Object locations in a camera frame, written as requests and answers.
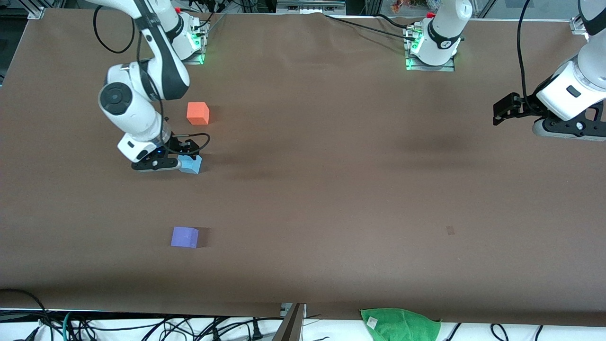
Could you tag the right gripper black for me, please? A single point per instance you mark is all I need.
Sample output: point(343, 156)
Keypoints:
point(178, 144)

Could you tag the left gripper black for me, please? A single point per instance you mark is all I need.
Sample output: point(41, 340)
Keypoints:
point(525, 104)

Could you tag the light blue foam block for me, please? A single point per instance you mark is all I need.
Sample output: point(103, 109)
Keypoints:
point(191, 166)

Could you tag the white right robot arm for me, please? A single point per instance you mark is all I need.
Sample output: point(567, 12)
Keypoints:
point(132, 109)

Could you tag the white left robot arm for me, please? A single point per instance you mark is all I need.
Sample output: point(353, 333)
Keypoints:
point(568, 94)

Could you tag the orange foam block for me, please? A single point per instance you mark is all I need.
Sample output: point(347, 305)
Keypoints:
point(198, 113)

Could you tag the purple foam block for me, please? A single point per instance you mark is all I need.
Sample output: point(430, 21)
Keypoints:
point(183, 237)

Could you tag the colourful toy clutter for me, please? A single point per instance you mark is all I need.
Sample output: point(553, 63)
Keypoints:
point(416, 4)

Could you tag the brown table cover sheet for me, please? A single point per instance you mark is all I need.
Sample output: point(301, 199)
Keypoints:
point(331, 237)

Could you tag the grey metal box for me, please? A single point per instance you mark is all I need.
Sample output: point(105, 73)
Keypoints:
point(310, 5)

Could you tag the green cloth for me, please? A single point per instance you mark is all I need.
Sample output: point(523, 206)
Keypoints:
point(402, 327)

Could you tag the metal base plate green light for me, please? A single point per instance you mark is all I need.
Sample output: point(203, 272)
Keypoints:
point(199, 59)
point(447, 67)

